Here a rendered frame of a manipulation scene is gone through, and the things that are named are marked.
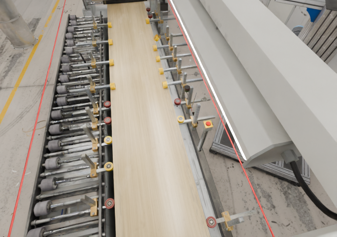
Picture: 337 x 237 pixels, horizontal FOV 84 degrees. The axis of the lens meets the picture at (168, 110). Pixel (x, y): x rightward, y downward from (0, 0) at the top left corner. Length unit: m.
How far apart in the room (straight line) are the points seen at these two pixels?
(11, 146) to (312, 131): 3.65
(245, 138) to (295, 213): 2.79
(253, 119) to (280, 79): 0.08
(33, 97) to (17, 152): 1.07
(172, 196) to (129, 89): 1.33
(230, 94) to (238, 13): 0.14
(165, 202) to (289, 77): 1.57
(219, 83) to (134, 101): 1.90
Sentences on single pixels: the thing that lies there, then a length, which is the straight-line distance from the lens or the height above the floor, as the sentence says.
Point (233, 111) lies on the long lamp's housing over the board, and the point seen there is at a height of 2.35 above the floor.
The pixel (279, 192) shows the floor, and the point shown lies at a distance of 3.08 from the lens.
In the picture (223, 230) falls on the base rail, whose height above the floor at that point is 0.70.
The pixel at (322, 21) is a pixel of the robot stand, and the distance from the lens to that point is 1.79.
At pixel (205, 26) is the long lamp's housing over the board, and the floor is 2.38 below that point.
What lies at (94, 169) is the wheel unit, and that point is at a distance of 1.98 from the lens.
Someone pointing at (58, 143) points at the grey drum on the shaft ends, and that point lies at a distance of 2.26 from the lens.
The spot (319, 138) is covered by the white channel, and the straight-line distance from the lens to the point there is 0.25.
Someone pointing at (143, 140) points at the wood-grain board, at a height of 0.90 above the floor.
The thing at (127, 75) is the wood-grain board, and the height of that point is 0.90.
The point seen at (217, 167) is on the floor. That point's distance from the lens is 2.87.
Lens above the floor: 2.62
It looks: 54 degrees down
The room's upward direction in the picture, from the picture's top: 1 degrees clockwise
